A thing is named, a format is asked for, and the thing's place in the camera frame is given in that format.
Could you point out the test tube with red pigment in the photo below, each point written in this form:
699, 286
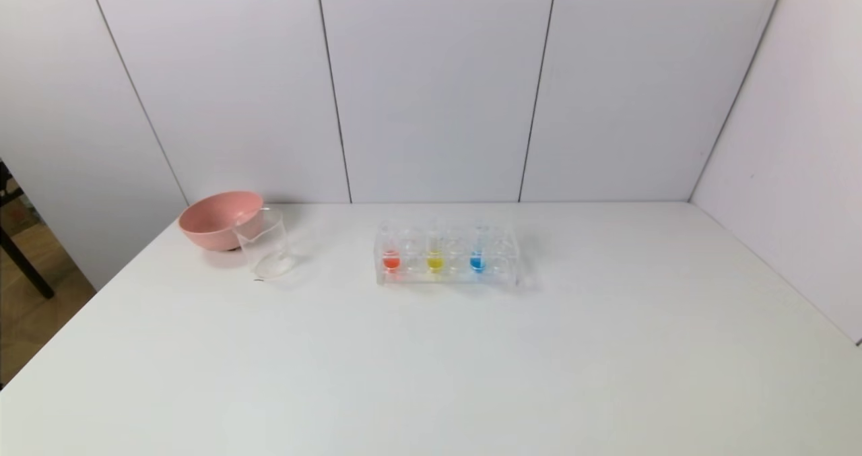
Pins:
391, 262

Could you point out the clear glass beaker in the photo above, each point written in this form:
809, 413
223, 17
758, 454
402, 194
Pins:
269, 257

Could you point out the test tube with blue pigment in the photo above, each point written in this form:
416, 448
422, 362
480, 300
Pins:
477, 263

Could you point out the black metal stand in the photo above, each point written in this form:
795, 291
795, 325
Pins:
23, 267

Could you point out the clear acrylic test tube rack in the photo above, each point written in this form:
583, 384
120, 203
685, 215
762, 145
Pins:
498, 277

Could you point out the test tube with yellow pigment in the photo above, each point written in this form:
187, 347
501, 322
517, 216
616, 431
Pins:
436, 263

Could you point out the pink plastic bowl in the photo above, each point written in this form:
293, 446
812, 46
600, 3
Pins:
212, 223

